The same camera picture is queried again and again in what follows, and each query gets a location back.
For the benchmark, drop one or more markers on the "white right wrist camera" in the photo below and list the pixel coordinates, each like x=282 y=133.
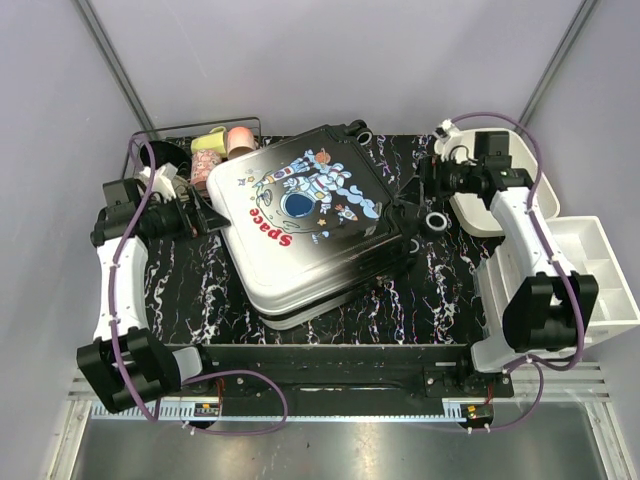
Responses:
x=447 y=135

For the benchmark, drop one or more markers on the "space astronaut kids suitcase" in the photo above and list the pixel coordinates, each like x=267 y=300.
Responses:
x=313 y=223

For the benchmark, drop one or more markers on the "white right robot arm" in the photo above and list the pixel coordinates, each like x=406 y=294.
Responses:
x=537 y=305

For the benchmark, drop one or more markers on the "yellow mug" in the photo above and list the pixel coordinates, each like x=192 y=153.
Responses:
x=214 y=140

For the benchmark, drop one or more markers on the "pink patterned mug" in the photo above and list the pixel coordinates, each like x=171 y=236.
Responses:
x=203 y=163

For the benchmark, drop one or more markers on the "white compartment organizer box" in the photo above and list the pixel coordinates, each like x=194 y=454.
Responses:
x=584 y=243

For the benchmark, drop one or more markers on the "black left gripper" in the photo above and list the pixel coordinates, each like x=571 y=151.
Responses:
x=202 y=220

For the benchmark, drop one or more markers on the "black wire dish rack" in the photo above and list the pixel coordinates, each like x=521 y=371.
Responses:
x=181 y=136

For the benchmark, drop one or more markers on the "black bowl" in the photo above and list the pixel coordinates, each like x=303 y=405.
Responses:
x=166 y=153

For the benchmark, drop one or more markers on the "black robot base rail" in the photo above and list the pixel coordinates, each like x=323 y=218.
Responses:
x=418 y=371

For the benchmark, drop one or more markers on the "white plastic basin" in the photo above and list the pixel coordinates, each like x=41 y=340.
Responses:
x=471 y=212

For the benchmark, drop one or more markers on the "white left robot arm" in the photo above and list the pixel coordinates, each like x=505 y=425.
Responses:
x=125 y=364

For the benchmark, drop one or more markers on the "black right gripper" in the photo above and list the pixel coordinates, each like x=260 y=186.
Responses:
x=427 y=184

